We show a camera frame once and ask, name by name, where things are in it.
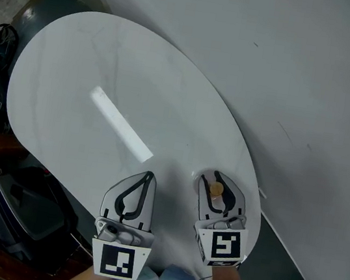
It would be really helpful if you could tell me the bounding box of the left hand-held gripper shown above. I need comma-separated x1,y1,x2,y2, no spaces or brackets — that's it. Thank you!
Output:
86,164,166,280

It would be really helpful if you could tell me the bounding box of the black bag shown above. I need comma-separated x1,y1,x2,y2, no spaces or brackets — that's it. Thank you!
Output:
0,160,87,270

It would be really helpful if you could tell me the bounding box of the white marble table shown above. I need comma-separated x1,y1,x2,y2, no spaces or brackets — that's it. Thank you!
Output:
0,0,291,280

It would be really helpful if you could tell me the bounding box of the small bottle with brown cap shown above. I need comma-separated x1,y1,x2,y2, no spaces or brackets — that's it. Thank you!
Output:
205,180,227,210

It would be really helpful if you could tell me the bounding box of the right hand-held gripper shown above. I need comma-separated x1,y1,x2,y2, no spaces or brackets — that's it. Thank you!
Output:
185,168,259,273

